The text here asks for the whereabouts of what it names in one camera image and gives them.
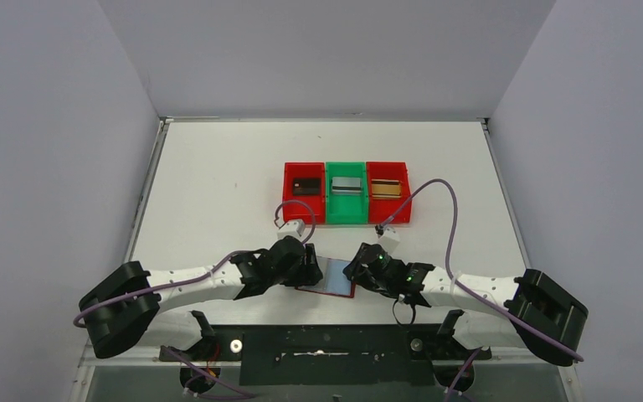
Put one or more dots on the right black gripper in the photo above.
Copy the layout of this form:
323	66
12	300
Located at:
356	273

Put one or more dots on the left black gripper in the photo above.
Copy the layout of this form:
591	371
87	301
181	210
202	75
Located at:
311	265

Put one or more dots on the red leather card holder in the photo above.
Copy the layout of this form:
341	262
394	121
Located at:
333	281

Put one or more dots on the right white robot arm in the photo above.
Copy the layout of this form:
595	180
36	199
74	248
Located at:
531	311

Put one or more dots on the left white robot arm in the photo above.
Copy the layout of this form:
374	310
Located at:
118	312

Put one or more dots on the silver credit card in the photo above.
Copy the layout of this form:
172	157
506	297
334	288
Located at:
346	185

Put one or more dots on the gold credit card in bin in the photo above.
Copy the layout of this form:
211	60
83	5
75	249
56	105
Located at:
386	189

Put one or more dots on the black credit card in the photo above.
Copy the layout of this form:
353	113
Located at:
302	187

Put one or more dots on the green middle bin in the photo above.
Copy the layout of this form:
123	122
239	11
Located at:
347	209

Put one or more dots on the left red bin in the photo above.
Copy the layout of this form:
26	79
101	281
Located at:
317	204

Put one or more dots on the red bin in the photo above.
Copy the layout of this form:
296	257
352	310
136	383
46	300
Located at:
317	204
381	209

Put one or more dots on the right red bin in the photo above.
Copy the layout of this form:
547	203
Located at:
381	209

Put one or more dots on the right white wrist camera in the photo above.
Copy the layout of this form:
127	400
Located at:
388	238

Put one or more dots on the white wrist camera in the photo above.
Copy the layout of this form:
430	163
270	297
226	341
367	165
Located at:
294	228
388	238

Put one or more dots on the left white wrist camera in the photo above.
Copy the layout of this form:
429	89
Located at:
294	228

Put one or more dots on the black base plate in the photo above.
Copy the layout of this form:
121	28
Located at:
327	355

